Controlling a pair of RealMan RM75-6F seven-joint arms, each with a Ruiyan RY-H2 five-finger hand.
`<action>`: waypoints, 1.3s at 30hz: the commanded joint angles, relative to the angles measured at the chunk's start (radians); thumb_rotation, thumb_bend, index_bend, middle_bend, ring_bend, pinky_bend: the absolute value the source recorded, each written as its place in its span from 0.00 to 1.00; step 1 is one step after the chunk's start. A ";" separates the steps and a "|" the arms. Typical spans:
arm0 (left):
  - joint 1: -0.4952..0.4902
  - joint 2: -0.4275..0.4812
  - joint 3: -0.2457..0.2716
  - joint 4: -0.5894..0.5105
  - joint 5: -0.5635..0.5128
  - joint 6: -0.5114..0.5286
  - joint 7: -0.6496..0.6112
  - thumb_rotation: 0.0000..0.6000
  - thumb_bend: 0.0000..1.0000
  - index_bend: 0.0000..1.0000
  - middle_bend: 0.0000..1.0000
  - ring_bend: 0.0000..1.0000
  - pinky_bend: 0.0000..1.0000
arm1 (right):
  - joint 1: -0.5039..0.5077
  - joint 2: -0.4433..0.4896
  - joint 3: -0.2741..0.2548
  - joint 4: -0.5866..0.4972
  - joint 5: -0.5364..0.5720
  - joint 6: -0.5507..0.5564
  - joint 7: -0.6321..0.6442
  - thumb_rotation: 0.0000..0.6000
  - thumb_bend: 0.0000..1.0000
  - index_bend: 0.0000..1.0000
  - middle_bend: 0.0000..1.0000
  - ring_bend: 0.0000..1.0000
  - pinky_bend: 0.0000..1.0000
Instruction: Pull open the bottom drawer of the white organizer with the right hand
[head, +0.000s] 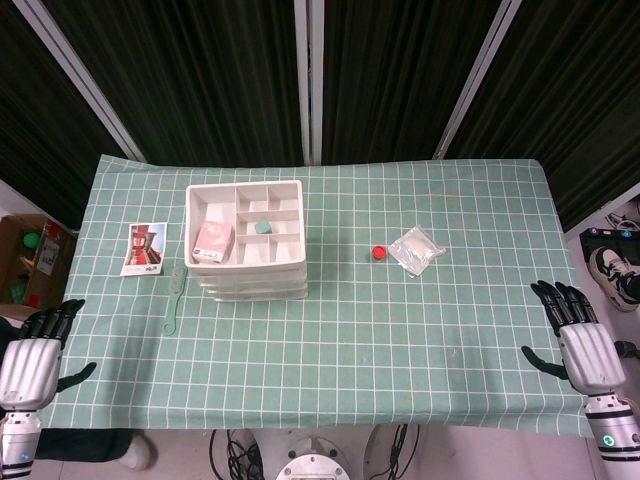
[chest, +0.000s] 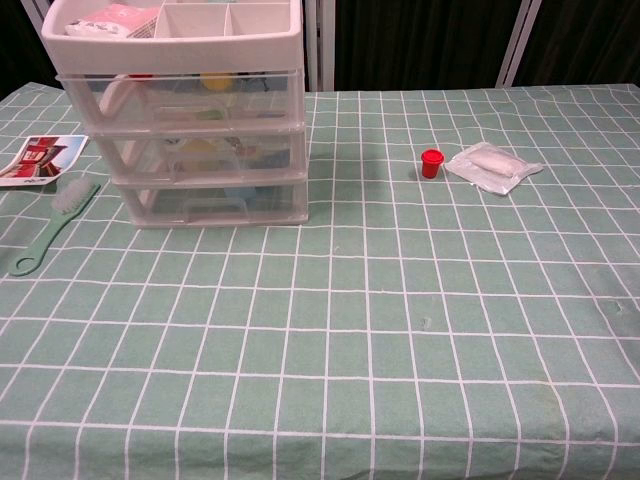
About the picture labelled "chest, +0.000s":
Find clear drawer with blue block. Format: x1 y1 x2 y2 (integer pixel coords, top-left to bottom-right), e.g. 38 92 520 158
87 124 309 185

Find clear plastic drawer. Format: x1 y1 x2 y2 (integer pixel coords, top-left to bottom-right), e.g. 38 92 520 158
112 172 309 230

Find clear drawer with red item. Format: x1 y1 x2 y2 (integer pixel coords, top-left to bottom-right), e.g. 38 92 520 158
54 72 306 135

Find white plastic drawer cabinet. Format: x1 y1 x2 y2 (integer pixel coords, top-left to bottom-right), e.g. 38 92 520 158
40 0 309 230

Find green checked tablecloth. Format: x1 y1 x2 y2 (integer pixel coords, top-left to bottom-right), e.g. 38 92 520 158
0 82 640 480

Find red bottle cap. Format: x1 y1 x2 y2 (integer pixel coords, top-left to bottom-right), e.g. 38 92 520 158
420 148 445 179

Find yellow hexagonal block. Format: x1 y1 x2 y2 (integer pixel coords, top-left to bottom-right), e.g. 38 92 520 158
182 139 226 161

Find white gauze in clear packet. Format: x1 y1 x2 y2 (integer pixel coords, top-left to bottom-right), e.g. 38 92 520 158
444 141 545 196

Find photo postcard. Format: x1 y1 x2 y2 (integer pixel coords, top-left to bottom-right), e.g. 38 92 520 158
0 134 90 188

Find pink white carton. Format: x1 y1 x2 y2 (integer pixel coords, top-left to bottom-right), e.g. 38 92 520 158
64 2 161 39

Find green handled brush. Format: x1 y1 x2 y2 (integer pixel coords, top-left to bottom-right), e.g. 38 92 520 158
8 178 101 277

